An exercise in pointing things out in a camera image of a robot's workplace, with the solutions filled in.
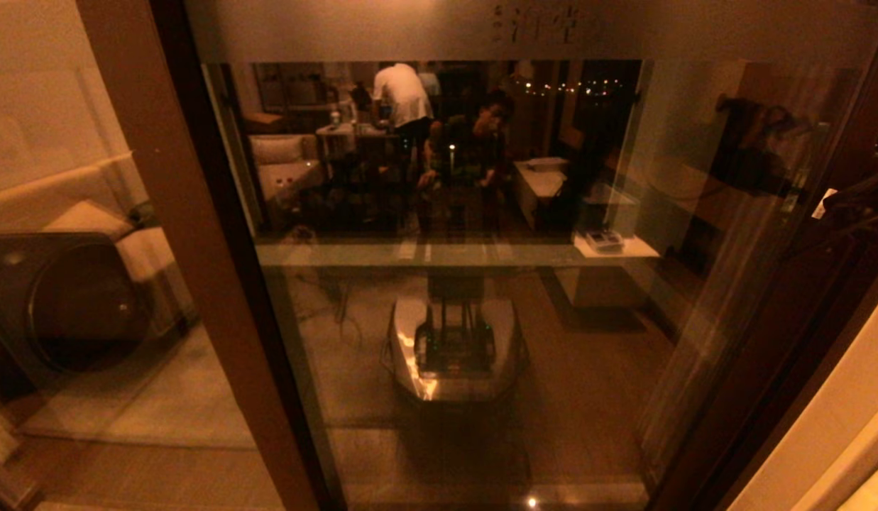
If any brown framed sliding glass door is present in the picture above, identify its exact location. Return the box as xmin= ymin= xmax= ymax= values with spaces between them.
xmin=183 ymin=0 xmax=878 ymax=511

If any brown framed fixed glass panel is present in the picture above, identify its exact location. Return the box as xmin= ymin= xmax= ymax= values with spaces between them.
xmin=0 ymin=0 xmax=322 ymax=511

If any dark brown door frame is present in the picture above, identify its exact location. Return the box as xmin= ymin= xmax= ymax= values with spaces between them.
xmin=694 ymin=241 xmax=878 ymax=511

